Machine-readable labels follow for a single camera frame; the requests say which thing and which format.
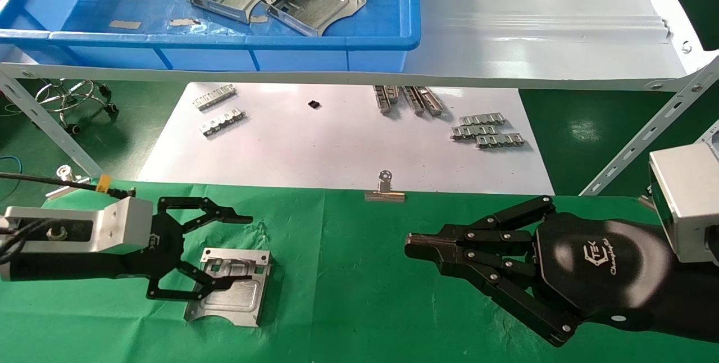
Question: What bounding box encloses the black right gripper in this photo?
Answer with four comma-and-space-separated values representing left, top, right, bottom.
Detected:
406, 195, 719, 348

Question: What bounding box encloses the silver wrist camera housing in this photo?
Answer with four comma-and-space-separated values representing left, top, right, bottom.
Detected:
649, 143, 719, 265
0, 197, 153, 255

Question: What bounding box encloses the silver binder clip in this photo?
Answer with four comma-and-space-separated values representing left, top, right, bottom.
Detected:
45, 165, 92, 201
364, 170, 406, 203

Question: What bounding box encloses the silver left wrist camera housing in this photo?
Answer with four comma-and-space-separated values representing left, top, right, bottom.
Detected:
0, 197, 153, 255

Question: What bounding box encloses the black camera cable bundle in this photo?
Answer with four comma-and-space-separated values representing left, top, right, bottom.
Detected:
0, 219, 54, 258

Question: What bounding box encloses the green table cloth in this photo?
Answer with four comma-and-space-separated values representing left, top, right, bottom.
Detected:
0, 179, 719, 363

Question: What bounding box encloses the grooved metal rail piece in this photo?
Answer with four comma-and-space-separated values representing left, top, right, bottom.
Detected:
374, 85, 401, 115
402, 86, 426, 116
417, 87, 445, 116

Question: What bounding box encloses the notched metal strip part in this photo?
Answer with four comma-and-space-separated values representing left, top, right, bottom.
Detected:
459, 114, 507, 126
450, 125, 498, 140
193, 84, 237, 111
476, 133, 526, 149
200, 108, 247, 137

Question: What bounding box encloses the stool base with casters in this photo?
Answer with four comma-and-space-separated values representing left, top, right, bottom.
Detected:
35, 78, 119, 134

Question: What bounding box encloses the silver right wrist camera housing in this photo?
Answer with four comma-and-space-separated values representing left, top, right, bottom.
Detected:
649, 143, 719, 265

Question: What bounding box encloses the blue floor cable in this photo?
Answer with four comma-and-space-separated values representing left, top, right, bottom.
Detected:
0, 155, 24, 179

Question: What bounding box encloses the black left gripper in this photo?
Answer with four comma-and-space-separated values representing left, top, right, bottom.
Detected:
0, 196, 254, 302

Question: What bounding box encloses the grey metal shelf rack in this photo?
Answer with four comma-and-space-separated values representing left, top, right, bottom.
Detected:
0, 0, 719, 196

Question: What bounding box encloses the black cable with yellow tag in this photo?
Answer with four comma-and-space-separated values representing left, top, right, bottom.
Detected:
0, 172, 137, 199

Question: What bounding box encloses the blue plastic bin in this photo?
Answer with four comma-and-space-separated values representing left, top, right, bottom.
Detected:
0, 0, 422, 71

